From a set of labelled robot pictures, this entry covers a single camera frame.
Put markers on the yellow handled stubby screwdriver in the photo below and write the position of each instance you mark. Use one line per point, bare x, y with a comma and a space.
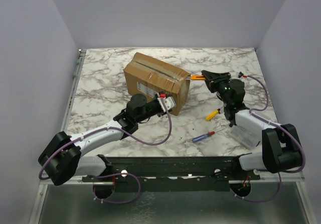
213, 114

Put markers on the aluminium side rail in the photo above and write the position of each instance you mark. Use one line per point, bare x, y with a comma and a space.
75, 82

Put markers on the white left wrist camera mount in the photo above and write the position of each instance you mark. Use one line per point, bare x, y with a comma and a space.
167, 103

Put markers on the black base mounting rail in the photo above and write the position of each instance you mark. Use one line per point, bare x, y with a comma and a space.
174, 173

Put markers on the clear plastic screw box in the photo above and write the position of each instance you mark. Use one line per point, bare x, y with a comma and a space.
245, 137

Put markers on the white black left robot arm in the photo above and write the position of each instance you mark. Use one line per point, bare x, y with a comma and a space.
64, 157

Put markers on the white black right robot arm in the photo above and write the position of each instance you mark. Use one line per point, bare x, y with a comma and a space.
281, 150

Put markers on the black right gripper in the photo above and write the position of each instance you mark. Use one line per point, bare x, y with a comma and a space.
219, 79

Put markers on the brown cardboard express box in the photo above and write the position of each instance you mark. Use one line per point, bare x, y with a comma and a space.
148, 75

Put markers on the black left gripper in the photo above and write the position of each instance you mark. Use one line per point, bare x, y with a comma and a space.
156, 99

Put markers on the blue red handled screwdriver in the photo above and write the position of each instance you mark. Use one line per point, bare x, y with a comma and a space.
204, 136

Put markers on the orange black utility knife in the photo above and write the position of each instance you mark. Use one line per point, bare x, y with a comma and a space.
195, 77

